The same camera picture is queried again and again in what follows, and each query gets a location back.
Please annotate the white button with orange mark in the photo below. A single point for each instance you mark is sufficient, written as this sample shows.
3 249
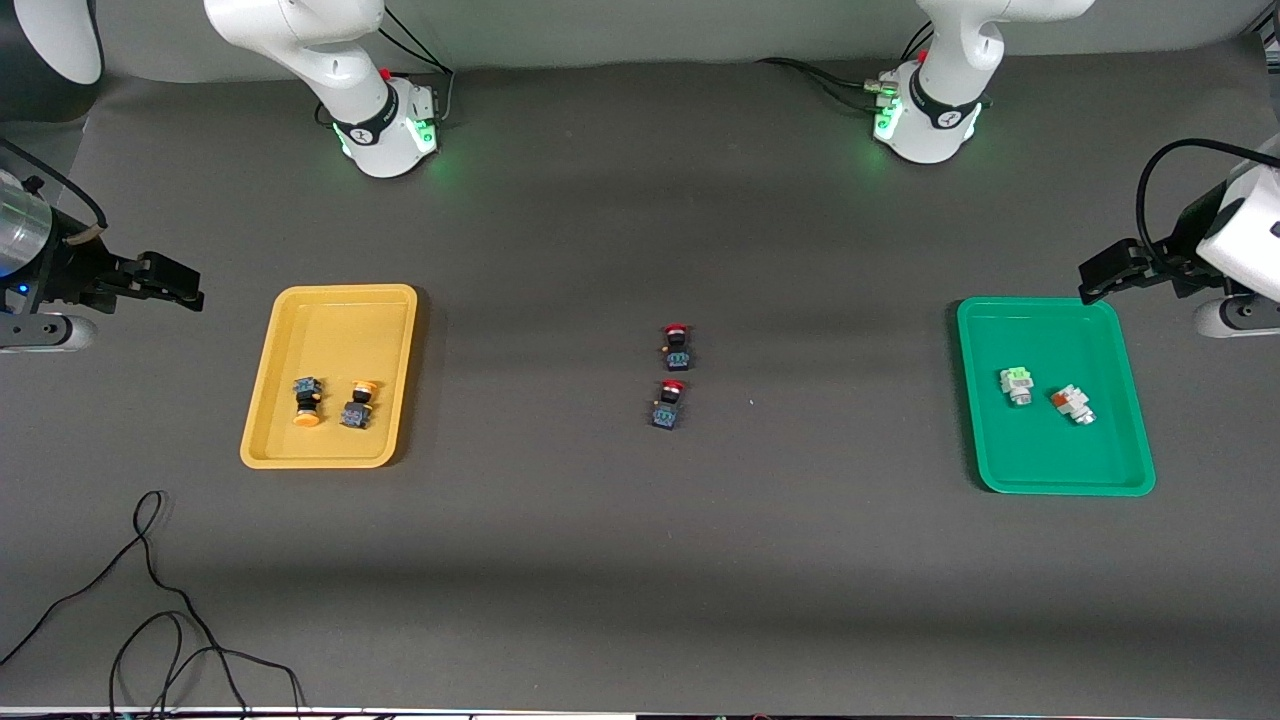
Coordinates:
1073 404

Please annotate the white button with green top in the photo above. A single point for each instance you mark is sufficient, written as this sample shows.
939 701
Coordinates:
1017 385

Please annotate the yellow mushroom push button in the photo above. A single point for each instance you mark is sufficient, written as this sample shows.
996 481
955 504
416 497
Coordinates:
307 400
357 408

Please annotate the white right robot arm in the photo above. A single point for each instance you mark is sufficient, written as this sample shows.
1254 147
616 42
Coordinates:
375 130

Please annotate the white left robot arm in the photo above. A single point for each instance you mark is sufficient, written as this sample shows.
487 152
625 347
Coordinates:
940 110

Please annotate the yellow plastic tray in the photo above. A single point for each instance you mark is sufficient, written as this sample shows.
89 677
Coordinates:
330 330

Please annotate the green plastic tray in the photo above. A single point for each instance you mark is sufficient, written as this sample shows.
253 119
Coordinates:
1040 460

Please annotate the red mushroom push button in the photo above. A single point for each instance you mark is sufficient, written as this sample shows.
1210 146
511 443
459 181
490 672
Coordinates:
668 405
677 348

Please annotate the dark grey table mat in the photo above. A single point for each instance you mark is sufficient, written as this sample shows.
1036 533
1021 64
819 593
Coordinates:
640 560

